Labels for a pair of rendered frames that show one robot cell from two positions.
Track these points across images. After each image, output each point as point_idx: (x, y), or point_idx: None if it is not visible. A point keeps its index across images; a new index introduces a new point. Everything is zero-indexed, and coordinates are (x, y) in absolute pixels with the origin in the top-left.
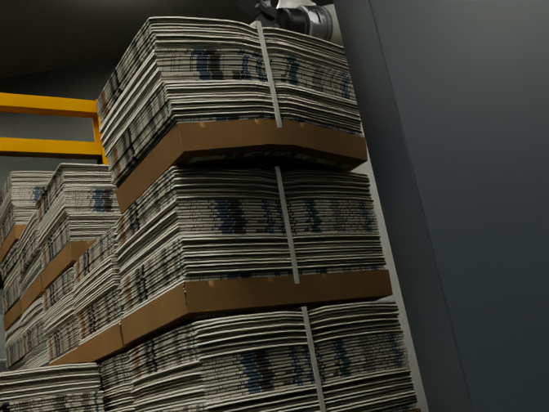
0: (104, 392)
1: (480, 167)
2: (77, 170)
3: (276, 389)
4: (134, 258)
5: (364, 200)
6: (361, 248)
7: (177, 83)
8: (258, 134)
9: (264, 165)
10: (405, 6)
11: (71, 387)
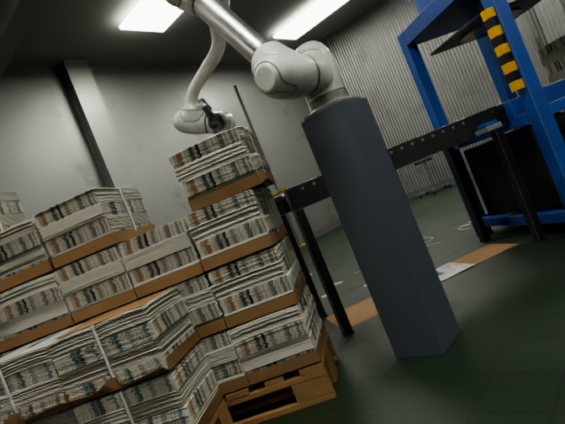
0: None
1: (384, 188)
2: (97, 191)
3: (289, 268)
4: (210, 230)
5: (273, 198)
6: (279, 217)
7: (250, 156)
8: (264, 175)
9: None
10: (362, 144)
11: (175, 299)
